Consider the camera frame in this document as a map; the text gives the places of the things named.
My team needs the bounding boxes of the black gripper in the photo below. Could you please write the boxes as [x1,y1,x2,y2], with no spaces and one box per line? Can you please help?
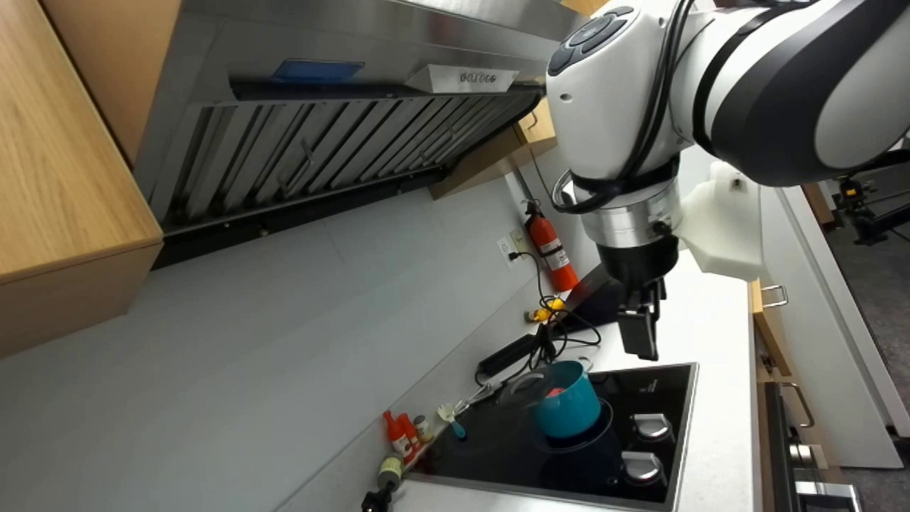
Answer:
[603,233,683,364]

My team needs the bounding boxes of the dark glass pot lid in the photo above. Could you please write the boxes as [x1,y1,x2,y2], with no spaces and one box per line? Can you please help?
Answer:
[497,364,576,414]

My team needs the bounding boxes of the teal cooking pot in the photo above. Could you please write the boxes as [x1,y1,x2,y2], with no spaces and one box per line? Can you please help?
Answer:
[522,360,606,441]

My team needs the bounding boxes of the silver cooktop knob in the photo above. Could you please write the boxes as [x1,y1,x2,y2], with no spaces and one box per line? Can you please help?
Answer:
[629,411,677,446]
[616,446,667,490]

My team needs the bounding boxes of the small yellow object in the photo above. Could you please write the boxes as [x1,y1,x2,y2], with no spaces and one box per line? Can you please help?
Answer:
[525,298,563,327]

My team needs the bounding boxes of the red fire extinguisher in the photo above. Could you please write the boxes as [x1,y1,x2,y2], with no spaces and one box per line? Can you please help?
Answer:
[522,199,582,297]

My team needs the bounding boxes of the wooden base cabinet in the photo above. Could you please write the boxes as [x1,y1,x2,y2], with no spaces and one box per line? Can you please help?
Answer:
[744,273,828,478]

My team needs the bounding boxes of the black power strip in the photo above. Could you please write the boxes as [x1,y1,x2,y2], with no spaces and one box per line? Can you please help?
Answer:
[474,333,556,385]

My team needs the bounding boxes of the black glass cooktop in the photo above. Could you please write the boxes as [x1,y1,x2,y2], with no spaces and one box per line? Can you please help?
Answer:
[416,362,700,512]

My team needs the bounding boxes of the black built-in oven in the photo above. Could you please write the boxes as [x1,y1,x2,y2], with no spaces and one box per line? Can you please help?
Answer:
[762,378,869,512]

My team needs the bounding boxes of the silver oven knob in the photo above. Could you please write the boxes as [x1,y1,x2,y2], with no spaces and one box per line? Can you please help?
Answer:
[784,438,818,466]

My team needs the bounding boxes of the teal utensil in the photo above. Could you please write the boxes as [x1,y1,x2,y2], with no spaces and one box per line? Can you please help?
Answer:
[435,399,474,443]

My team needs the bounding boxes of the black tripod stand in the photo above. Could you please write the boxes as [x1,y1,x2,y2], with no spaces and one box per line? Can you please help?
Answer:
[834,173,910,251]

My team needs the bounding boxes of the red sauce bottle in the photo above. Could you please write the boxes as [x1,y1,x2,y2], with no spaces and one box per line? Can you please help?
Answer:
[381,406,431,470]

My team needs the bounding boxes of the small bottle with yellow label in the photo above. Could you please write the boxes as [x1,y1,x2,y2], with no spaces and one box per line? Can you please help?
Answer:
[359,453,410,512]

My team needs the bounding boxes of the stainless steel range hood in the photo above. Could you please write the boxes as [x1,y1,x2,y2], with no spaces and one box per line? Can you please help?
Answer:
[130,0,570,269]

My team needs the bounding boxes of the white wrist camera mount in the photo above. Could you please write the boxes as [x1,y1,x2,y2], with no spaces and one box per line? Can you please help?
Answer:
[679,160,764,284]

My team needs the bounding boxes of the silver drawer handle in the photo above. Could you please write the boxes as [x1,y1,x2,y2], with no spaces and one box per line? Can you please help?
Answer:
[757,278,789,313]

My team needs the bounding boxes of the silver cabinet door handle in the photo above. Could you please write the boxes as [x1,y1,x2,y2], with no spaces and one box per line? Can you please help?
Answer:
[757,372,818,432]

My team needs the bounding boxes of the small wooden wall cabinet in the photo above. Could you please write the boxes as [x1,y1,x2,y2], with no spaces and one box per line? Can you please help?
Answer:
[430,94,563,202]

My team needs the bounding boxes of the silver oven handle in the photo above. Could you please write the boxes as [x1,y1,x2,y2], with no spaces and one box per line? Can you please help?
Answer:
[792,478,863,512]

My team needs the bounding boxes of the large wooden wall cabinet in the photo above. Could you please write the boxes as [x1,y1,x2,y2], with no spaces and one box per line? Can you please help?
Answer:
[0,0,181,360]

